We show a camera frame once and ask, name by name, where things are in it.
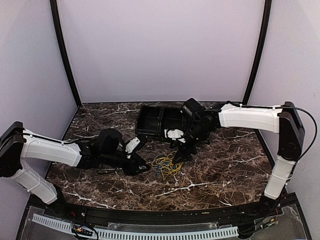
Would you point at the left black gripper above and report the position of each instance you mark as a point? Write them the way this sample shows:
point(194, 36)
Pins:
point(131, 168)

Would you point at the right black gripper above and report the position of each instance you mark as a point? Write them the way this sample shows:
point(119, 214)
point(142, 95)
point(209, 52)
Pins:
point(181, 152)

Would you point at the black three-compartment bin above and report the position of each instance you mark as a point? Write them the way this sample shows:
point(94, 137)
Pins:
point(152, 121)

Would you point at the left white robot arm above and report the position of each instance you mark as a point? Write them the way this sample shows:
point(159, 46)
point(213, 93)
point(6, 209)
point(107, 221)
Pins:
point(106, 149)

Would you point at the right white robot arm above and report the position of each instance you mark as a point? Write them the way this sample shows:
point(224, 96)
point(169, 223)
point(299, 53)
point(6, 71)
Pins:
point(229, 151)

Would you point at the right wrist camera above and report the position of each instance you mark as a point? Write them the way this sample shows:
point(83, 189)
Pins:
point(174, 135)

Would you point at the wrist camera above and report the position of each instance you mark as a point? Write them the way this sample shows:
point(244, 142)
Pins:
point(135, 144)
point(174, 135)

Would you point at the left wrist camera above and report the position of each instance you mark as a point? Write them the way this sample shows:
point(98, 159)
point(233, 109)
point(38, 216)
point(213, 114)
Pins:
point(135, 144)

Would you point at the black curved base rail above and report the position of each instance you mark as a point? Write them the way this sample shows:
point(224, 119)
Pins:
point(242, 215)

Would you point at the white slotted cable duct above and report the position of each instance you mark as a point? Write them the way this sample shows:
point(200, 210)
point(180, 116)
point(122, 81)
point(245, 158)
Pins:
point(121, 231)

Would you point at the right black frame post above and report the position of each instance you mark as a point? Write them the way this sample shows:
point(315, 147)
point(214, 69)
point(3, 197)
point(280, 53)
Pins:
point(259, 50)

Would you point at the black frame post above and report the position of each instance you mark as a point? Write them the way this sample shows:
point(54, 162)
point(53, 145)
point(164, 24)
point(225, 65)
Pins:
point(63, 52)
point(259, 50)

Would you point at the left black frame post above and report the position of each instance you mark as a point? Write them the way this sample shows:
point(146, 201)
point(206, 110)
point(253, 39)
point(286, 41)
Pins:
point(63, 52)

